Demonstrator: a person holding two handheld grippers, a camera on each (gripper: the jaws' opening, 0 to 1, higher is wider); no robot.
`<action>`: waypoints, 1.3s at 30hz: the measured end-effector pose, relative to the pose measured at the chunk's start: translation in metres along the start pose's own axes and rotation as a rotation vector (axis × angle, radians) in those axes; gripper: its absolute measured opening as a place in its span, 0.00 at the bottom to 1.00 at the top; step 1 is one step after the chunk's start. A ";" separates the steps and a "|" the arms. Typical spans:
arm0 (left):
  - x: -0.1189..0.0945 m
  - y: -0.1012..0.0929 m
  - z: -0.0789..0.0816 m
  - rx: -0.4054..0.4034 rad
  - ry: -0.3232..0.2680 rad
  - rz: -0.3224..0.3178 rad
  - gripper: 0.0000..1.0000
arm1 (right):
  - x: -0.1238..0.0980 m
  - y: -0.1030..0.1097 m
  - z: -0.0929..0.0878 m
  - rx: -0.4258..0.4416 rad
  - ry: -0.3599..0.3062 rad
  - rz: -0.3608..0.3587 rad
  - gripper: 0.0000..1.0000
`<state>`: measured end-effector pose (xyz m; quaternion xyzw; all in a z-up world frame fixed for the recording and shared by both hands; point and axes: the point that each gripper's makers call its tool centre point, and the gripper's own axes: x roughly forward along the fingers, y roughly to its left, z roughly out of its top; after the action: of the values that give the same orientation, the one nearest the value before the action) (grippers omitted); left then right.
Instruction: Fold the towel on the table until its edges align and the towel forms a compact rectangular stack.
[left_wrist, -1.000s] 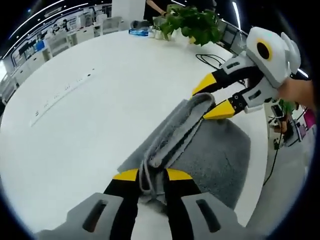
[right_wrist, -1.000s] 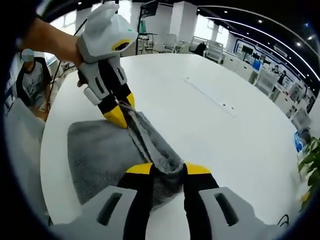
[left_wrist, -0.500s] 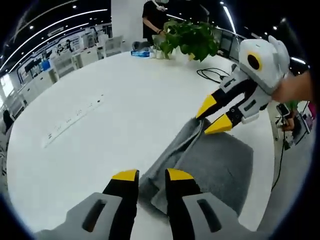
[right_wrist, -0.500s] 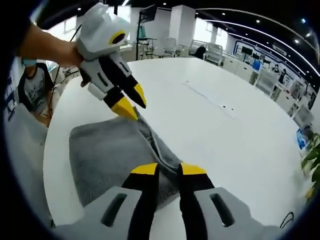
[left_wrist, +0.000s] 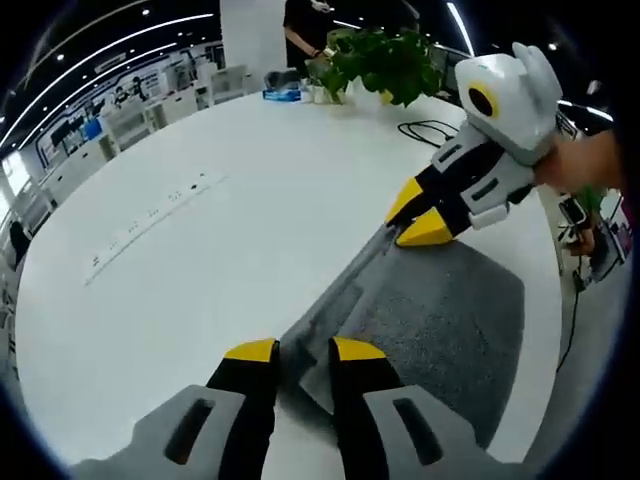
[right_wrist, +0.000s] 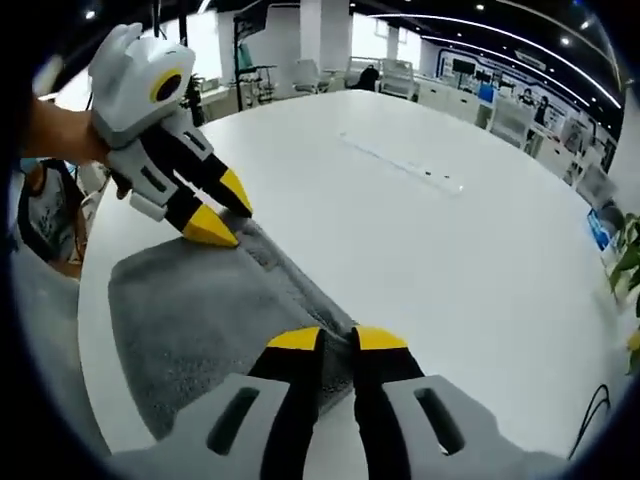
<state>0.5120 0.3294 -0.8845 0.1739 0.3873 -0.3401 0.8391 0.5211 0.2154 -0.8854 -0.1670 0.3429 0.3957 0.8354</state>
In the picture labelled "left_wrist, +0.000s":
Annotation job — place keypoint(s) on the large green potted plant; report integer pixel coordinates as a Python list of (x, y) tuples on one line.
[(395, 65)]

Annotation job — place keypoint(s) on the person's right hand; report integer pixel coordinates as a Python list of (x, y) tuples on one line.
[(555, 167)]

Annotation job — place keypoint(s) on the blue tissue pack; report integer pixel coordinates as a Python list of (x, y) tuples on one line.
[(282, 95)]

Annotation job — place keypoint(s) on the white office chair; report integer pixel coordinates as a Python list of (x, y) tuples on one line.
[(229, 82)]

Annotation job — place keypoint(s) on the white table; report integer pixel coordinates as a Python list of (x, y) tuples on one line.
[(250, 175)]

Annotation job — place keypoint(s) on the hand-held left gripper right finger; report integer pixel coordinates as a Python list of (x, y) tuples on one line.
[(360, 425)]

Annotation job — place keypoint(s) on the grey bag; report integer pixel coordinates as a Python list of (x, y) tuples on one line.
[(282, 78)]

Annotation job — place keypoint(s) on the grey towel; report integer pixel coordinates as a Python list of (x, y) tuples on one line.
[(440, 325)]

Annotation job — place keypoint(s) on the worn chest device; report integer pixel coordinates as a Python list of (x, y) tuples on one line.
[(575, 215)]

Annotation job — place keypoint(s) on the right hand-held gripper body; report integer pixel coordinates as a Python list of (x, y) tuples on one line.
[(520, 100)]

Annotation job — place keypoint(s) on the white table socket strip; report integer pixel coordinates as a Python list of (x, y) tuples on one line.
[(163, 206)]

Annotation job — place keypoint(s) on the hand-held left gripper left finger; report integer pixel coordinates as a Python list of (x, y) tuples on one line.
[(245, 425)]

